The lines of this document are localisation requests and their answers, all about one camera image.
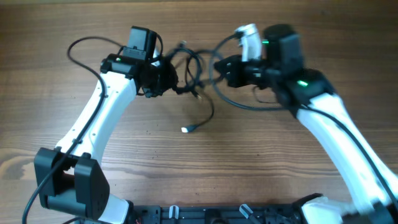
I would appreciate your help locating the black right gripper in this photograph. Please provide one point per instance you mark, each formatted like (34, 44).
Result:
(235, 75)

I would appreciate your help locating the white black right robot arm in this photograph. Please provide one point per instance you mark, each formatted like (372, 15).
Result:
(274, 60)

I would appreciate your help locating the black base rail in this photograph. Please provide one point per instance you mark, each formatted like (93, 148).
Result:
(268, 214)

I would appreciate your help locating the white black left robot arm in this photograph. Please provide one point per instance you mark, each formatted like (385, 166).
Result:
(69, 176)

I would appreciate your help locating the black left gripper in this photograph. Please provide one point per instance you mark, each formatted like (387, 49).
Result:
(170, 78)

